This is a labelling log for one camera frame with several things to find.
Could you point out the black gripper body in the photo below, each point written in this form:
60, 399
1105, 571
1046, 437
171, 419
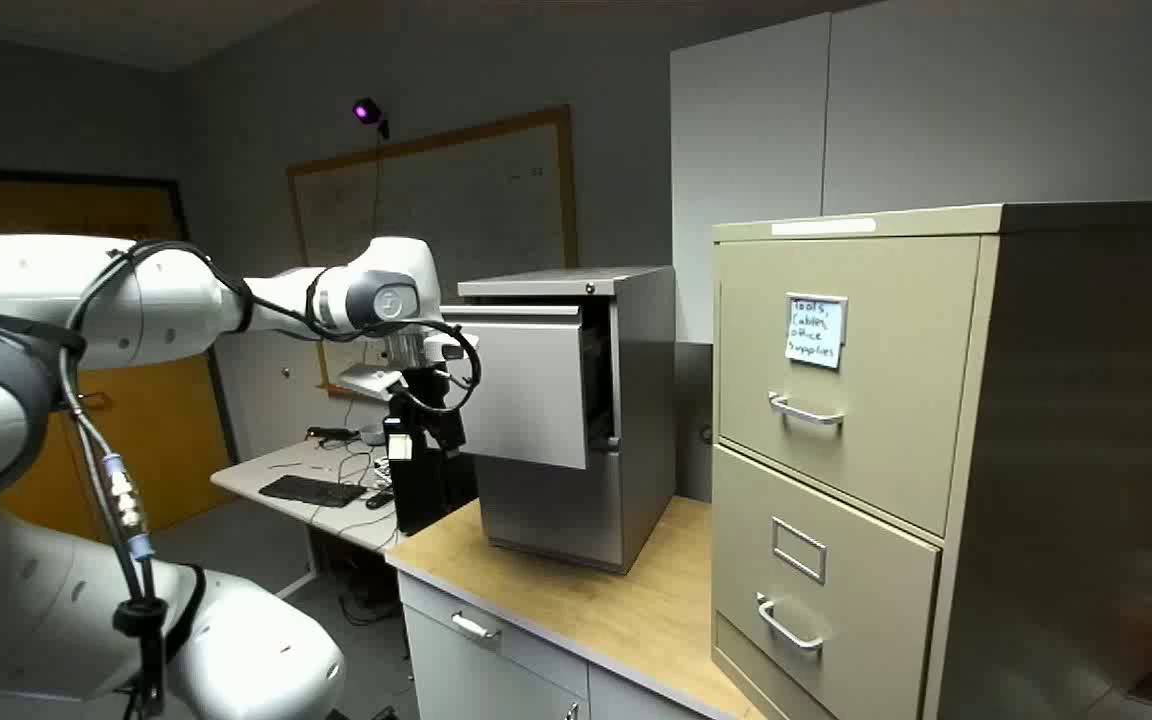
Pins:
427, 454

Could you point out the grey top drawer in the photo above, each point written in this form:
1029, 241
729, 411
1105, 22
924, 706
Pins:
530, 399

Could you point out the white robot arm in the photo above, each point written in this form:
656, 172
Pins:
84, 605

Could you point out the grey small file cabinet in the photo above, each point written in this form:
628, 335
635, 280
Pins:
605, 511

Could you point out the white cabinet under table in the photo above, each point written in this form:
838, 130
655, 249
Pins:
473, 665

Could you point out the beige lower drawer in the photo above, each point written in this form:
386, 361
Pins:
821, 609

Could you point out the beige drawer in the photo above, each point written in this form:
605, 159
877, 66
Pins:
886, 421
821, 609

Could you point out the beige upper drawer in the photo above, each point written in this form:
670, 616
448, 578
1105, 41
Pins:
886, 421

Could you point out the beige tall file cabinet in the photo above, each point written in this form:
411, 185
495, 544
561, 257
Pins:
1046, 551

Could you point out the black keyboard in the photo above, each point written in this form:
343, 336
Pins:
308, 490

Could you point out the orange wooden door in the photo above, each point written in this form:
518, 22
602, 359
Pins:
164, 421

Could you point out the white paper label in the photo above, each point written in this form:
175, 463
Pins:
818, 330

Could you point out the whiteboard with wooden frame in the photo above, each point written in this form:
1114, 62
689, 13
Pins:
490, 197

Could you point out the purple lit camera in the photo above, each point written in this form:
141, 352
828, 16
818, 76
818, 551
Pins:
368, 112

